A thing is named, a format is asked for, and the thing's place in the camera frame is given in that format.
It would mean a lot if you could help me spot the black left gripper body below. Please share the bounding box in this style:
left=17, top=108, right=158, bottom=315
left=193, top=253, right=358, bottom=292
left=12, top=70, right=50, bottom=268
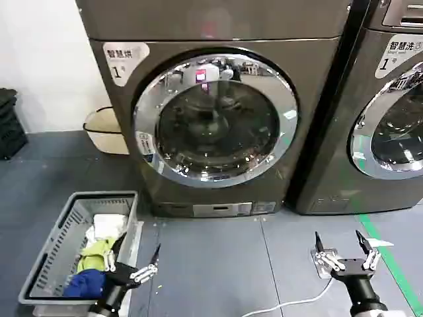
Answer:
left=98, top=262, right=140, bottom=310

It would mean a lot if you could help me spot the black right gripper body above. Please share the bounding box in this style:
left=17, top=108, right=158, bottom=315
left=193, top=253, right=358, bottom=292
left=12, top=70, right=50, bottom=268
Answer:
left=330, top=258, right=388, bottom=312

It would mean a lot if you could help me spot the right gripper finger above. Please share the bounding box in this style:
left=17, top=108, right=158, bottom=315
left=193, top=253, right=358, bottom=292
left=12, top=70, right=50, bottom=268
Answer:
left=356, top=230, right=381, bottom=270
left=315, top=231, right=345, bottom=273

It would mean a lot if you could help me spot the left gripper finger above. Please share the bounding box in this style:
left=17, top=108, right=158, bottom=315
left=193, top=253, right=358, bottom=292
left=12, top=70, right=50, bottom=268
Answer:
left=104, top=232, right=127, bottom=273
left=129, top=243, right=161, bottom=285

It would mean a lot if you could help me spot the white paper slip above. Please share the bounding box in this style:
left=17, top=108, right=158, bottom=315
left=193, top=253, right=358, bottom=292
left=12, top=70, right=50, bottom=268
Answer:
left=365, top=238, right=395, bottom=248

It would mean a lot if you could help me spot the yellow-green cloth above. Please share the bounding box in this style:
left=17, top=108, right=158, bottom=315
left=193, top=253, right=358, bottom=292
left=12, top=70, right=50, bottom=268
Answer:
left=76, top=237, right=117, bottom=273

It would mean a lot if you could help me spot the green floor tape strip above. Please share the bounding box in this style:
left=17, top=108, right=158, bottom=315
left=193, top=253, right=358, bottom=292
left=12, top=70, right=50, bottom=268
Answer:
left=358, top=214, right=423, bottom=317

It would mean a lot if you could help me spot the white cloth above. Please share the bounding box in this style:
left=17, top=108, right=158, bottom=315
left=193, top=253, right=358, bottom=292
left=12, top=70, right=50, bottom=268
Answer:
left=85, top=213, right=128, bottom=246

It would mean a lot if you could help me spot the blue cloth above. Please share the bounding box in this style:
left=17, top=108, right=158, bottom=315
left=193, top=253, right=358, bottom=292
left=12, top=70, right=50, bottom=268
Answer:
left=62, top=268, right=108, bottom=299

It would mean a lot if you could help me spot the grey plastic laundry basket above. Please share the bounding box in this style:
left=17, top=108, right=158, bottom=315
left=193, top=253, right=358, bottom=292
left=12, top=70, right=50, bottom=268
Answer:
left=18, top=190, right=145, bottom=317

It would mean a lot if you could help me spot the silver dryer service panel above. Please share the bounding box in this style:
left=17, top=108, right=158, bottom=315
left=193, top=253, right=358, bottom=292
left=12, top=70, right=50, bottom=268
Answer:
left=192, top=202, right=254, bottom=218

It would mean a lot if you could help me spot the grey washer with round door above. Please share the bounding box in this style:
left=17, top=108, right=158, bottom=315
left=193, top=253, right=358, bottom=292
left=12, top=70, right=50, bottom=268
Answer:
left=286, top=0, right=423, bottom=217

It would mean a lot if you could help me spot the beige laundry bin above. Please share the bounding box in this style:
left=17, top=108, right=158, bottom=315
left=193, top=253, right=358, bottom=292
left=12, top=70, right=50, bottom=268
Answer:
left=83, top=106, right=130, bottom=155

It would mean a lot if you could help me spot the round glass washer door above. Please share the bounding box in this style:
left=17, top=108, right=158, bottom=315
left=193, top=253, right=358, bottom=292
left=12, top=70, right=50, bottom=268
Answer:
left=349, top=59, right=423, bottom=181

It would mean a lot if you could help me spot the grey dryer with round door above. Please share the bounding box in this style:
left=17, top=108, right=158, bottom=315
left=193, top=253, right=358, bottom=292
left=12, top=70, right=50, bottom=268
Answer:
left=88, top=34, right=342, bottom=219

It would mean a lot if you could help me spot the round glass dryer door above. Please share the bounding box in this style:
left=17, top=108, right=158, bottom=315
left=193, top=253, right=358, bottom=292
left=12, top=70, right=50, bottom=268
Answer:
left=134, top=47, right=300, bottom=190

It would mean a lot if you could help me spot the stack of black crates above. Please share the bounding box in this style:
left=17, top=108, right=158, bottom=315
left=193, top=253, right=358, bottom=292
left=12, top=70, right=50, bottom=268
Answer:
left=0, top=87, right=29, bottom=161

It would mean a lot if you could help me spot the white dryer label sticker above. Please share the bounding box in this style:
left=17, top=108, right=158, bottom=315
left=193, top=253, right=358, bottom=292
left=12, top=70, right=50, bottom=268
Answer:
left=102, top=42, right=151, bottom=88

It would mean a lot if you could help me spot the white washer label sticker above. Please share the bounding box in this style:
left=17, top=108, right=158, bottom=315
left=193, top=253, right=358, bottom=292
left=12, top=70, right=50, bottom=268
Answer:
left=378, top=38, right=423, bottom=81

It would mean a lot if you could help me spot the grey stacked machine housing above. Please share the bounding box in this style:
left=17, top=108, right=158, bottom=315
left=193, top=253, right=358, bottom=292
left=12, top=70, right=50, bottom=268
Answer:
left=75, top=0, right=354, bottom=42

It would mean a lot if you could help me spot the white floor cable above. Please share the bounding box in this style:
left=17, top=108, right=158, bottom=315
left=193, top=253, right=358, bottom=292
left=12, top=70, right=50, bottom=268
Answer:
left=240, top=276, right=335, bottom=317

